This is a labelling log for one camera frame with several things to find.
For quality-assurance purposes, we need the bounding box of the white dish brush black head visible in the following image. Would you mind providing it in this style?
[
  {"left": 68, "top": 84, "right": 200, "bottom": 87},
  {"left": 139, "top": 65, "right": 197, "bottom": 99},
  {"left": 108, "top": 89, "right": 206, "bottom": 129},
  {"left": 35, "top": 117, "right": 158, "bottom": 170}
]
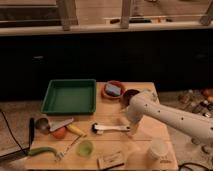
[{"left": 91, "top": 123, "right": 130, "bottom": 135}]

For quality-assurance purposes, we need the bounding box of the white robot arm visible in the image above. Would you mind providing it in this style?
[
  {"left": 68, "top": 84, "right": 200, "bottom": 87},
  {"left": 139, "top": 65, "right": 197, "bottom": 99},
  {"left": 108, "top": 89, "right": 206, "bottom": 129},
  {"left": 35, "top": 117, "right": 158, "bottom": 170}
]
[{"left": 123, "top": 89, "right": 213, "bottom": 146}]

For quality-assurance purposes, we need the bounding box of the green plastic tray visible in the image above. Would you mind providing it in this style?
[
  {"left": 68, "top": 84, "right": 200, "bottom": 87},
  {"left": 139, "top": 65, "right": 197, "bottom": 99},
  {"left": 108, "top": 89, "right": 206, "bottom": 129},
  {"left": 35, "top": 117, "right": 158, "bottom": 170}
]
[{"left": 41, "top": 79, "right": 96, "bottom": 116}]

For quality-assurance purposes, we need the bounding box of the blue sponge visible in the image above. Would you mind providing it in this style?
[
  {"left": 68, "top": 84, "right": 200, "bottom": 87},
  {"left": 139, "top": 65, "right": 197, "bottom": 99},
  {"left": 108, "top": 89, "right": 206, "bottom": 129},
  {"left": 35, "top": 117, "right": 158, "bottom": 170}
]
[{"left": 105, "top": 83, "right": 121, "bottom": 96}]

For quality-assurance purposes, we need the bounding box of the orange bowl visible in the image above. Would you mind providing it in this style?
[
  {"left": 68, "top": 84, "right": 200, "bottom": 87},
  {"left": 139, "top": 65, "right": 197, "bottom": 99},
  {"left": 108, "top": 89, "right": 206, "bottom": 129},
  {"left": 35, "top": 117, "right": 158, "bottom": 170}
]
[{"left": 101, "top": 80, "right": 125, "bottom": 100}]

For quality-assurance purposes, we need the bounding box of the dark brown bowl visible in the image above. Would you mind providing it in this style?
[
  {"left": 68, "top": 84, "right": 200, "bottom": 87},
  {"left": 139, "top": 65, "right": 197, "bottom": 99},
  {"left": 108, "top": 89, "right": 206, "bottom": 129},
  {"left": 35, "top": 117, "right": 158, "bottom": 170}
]
[{"left": 120, "top": 89, "right": 139, "bottom": 107}]

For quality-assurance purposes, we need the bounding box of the green small cup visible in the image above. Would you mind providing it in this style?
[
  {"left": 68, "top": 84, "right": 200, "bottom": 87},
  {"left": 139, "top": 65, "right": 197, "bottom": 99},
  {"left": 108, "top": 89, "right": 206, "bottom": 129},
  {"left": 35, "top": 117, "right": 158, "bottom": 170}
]
[{"left": 77, "top": 140, "right": 93, "bottom": 157}]

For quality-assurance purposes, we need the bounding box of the orange fruit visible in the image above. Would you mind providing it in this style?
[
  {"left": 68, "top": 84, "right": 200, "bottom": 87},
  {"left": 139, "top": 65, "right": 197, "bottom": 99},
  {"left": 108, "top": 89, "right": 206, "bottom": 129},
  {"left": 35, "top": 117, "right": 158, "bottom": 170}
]
[{"left": 52, "top": 127, "right": 66, "bottom": 139}]

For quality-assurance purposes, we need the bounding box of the wooden block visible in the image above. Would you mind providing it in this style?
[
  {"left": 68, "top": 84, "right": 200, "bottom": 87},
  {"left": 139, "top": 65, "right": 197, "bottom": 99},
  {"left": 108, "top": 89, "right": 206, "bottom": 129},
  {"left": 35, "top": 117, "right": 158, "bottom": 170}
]
[{"left": 97, "top": 151, "right": 124, "bottom": 170}]

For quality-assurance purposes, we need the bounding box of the white cup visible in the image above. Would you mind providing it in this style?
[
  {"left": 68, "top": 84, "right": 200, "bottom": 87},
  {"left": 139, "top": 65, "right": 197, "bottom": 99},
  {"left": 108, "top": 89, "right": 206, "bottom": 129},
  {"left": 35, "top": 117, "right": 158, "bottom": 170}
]
[{"left": 148, "top": 138, "right": 168, "bottom": 160}]

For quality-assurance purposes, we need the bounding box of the small fork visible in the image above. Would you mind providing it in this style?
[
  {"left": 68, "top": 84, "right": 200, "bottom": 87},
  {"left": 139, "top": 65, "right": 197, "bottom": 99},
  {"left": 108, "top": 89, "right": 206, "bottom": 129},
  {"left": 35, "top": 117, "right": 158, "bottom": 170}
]
[{"left": 63, "top": 136, "right": 82, "bottom": 155}]

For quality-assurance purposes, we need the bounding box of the spice bottles group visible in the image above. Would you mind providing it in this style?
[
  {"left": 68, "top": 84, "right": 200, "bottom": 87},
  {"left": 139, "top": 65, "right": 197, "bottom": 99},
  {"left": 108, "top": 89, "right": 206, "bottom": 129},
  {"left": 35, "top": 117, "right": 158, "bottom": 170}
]
[{"left": 178, "top": 89, "right": 213, "bottom": 118}]

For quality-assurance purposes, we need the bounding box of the knife with yellow handle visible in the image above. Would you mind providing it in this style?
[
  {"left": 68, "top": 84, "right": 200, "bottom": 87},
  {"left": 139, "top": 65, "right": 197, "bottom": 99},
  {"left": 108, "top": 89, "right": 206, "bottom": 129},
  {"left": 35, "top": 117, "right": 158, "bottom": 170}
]
[{"left": 50, "top": 118, "right": 86, "bottom": 137}]

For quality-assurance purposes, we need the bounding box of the metal measuring cup black handle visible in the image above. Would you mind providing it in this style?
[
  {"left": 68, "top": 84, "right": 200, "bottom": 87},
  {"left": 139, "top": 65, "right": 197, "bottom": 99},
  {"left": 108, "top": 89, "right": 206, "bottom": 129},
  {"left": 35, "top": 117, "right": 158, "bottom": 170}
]
[{"left": 29, "top": 118, "right": 50, "bottom": 145}]

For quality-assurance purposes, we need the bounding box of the black cable left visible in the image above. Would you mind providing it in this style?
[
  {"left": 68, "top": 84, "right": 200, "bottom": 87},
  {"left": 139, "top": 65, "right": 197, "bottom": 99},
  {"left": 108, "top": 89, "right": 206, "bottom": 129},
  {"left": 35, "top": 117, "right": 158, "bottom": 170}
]
[{"left": 0, "top": 108, "right": 29, "bottom": 156}]

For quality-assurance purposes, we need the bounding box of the black cable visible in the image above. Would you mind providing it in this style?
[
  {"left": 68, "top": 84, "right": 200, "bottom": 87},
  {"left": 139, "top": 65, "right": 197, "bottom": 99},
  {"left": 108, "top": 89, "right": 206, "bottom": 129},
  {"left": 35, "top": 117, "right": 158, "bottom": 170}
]
[
  {"left": 178, "top": 161, "right": 213, "bottom": 171},
  {"left": 0, "top": 108, "right": 29, "bottom": 156}
]

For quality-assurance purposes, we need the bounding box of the black cable bottom right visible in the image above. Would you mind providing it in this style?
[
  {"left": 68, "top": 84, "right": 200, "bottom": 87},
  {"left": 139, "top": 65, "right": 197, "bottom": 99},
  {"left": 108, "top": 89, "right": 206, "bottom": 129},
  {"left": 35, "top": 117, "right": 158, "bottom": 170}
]
[{"left": 178, "top": 161, "right": 213, "bottom": 171}]

